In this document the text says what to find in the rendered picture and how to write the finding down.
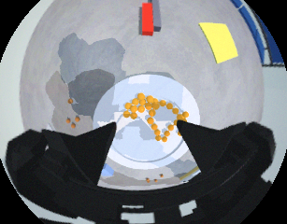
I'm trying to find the light blue cube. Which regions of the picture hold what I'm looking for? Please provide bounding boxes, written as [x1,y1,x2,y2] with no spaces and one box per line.
[101,164,114,176]

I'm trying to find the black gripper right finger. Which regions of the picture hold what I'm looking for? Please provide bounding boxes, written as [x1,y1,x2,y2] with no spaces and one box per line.
[177,119,245,176]

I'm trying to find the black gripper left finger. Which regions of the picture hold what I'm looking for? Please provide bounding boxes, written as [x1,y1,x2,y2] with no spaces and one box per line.
[41,122,117,186]

